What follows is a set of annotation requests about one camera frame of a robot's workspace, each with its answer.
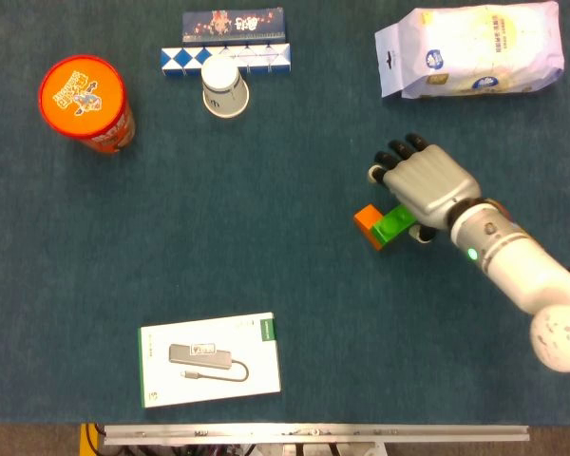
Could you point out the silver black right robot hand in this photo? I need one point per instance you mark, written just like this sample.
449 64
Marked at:
432 185

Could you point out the green toy brick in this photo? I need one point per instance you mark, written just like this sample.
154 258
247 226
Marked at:
389 229

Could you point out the orange toy brick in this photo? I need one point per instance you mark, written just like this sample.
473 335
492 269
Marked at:
366 218

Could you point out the white lilac powder bag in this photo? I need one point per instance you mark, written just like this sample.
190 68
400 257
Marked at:
480 52

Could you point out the teal felt table cloth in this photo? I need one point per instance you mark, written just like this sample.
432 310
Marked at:
266 214

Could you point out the white paper cup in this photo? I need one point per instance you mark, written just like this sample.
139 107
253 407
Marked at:
225 95

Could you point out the dark blue printed box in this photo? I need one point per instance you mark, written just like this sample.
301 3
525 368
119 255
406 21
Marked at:
233 26

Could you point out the blue white snake puzzle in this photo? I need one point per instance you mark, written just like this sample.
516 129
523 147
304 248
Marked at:
180 59

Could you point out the white USB hub box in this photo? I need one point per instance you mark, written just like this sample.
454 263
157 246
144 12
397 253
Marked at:
209 361

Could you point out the orange red snack canister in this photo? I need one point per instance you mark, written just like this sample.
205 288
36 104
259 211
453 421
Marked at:
81 95

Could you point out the aluminium profile rail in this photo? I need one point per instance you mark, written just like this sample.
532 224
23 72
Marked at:
313 433

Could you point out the yellow frame part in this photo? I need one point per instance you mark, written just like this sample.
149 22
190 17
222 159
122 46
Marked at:
86 442

